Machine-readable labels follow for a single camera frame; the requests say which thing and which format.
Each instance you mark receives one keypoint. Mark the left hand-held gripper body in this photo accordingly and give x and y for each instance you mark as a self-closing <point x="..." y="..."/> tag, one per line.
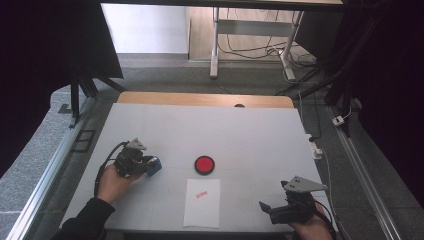
<point x="131" y="161"/>

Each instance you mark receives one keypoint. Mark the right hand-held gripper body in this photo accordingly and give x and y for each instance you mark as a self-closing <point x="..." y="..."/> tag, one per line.
<point x="296" y="210"/>

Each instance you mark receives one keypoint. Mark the person's right hand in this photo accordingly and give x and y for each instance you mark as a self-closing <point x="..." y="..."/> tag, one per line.
<point x="316" y="230"/>

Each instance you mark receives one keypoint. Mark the person's left hand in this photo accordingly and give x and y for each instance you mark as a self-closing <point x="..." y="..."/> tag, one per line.
<point x="111" y="185"/>

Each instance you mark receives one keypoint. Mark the white power strip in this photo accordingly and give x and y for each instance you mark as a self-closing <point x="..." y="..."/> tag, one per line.
<point x="315" y="148"/>

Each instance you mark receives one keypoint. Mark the large white table cover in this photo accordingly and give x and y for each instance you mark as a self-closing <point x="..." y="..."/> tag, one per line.
<point x="253" y="140"/>

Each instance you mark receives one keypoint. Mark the white paper sheet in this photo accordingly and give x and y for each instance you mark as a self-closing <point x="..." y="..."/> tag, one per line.
<point x="201" y="206"/>

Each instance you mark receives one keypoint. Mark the small white plug adapter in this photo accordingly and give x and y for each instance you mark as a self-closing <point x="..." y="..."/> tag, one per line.
<point x="338" y="120"/>

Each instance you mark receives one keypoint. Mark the black tripod stand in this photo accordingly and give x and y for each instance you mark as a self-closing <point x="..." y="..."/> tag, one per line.
<point x="76" y="96"/>

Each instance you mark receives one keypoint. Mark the black table grommet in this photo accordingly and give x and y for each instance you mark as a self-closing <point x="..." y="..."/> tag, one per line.
<point x="239" y="105"/>

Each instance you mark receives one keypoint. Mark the black curtain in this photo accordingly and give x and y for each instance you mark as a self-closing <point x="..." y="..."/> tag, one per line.
<point x="386" y="83"/>
<point x="40" y="66"/>

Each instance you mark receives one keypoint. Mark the aluminium floor rail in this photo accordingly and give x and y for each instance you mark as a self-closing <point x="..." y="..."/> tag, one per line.
<point x="50" y="170"/>
<point x="363" y="173"/>

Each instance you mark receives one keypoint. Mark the white metal desk frame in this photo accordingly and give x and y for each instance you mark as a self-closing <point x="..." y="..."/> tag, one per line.
<point x="253" y="27"/>

